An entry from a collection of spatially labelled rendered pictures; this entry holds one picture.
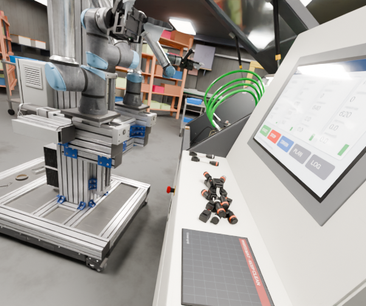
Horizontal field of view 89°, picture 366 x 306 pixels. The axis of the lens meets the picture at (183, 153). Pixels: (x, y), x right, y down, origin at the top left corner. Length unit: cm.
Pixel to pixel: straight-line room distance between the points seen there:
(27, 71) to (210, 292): 149
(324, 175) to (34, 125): 119
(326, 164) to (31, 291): 159
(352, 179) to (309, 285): 19
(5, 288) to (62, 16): 149
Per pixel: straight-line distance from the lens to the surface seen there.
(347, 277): 40
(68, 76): 106
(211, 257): 44
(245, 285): 43
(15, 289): 167
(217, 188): 59
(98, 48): 84
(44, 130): 118
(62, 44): 107
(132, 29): 71
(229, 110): 158
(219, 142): 93
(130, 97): 155
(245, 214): 59
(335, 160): 46
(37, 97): 155
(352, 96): 52
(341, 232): 41
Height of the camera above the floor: 130
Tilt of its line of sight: 21 degrees down
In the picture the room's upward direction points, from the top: 11 degrees clockwise
